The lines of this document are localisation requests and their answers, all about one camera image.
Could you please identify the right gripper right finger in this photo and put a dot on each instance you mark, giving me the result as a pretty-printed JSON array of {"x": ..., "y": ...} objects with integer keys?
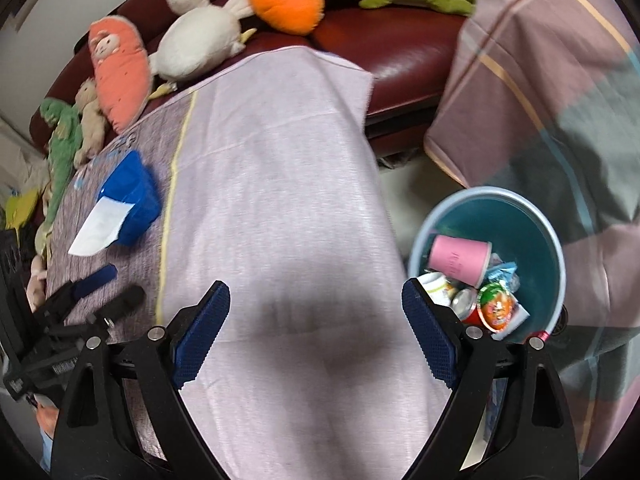
[{"x": 533, "y": 436}]

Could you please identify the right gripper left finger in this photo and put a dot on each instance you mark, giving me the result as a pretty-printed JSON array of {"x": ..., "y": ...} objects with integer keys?
[{"x": 95, "y": 437}]

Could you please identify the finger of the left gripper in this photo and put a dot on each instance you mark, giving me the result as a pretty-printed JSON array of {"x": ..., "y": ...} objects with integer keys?
[
  {"x": 65, "y": 298},
  {"x": 101, "y": 321}
]

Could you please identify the white paper napkin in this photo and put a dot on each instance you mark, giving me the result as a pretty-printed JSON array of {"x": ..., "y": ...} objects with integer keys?
[{"x": 101, "y": 228}]

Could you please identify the blue plastic tray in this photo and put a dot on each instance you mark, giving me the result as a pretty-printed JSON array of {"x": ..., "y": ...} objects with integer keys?
[{"x": 132, "y": 183}]

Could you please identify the silver red drink can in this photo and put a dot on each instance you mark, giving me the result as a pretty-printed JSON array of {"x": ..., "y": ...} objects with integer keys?
[{"x": 465, "y": 306}]

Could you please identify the pink paper cup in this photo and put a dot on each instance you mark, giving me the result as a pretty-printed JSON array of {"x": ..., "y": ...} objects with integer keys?
[{"x": 462, "y": 260}]

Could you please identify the light blue trash bin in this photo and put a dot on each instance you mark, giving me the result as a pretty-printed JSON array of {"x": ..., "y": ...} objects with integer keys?
[{"x": 518, "y": 232}]

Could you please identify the person's left hand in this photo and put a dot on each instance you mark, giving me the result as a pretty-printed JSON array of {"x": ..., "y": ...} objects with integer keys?
[{"x": 47, "y": 417}]

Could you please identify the yellow plush toy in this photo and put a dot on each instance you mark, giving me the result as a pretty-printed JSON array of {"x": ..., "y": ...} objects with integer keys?
[{"x": 19, "y": 209}]

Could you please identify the orange lid snack cup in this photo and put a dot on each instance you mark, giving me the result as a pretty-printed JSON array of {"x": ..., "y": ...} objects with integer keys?
[{"x": 499, "y": 310}]

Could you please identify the blue snack wrapper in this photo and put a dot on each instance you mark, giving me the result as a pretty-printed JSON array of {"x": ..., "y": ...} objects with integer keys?
[{"x": 504, "y": 273}]

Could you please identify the white paper cup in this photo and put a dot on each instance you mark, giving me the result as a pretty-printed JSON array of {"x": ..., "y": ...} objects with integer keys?
[{"x": 438, "y": 288}]

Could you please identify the green crocodile plush toy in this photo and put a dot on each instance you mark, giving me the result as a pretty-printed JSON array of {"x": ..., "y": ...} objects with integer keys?
[{"x": 65, "y": 141}]

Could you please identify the beige bear plush toy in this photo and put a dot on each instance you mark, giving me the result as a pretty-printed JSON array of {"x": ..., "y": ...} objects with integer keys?
[{"x": 92, "y": 122}]

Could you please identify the pink carrot plush toy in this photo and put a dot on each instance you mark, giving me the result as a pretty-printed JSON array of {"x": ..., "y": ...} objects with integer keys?
[{"x": 121, "y": 69}]

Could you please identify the white duck plush toy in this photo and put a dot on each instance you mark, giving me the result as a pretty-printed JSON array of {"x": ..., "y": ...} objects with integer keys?
[{"x": 201, "y": 38}]

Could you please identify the plaid blanket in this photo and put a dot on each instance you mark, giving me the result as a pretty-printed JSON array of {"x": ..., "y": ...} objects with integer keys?
[{"x": 543, "y": 99}]

